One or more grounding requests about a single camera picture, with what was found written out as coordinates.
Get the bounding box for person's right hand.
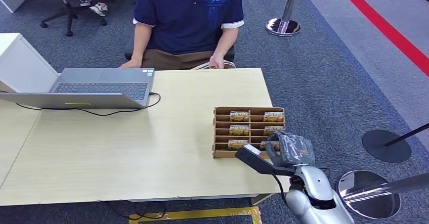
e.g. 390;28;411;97
119;59;143;69

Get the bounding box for person's left hand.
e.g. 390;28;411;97
209;52;226;70

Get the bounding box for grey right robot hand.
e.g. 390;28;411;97
266;131;316;168

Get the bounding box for yellow hotel card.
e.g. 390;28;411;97
229;125;251;137
229;111;251;122
263;125;285;137
260;141;280;152
228;139;249;151
263;112;285;123

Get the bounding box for brown cardboard card holder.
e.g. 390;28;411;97
212;106;286;159

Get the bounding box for grey open laptop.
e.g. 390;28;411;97
0;67;155;110

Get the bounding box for black wheeled office chair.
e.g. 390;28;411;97
13;0;108;37

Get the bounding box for chrome stanchion with mirror base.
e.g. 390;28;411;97
337;170;429;220

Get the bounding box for black stanchion with round base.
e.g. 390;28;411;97
361;122;429;164

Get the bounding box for white cabinet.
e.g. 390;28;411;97
0;32;61;94

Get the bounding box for yellow floor tape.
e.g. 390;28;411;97
128;206;263;224

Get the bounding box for white curved strap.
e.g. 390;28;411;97
191;60;236;70

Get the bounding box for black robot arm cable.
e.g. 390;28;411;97
271;174;288;205

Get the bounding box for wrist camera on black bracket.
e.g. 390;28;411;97
234;144;297;177

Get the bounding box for black laptop power cable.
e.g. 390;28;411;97
0;90;161;117

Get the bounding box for chrome stanchion post with base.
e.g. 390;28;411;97
265;0;303;37

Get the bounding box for black cable under desk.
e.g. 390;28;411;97
107;200;167;221

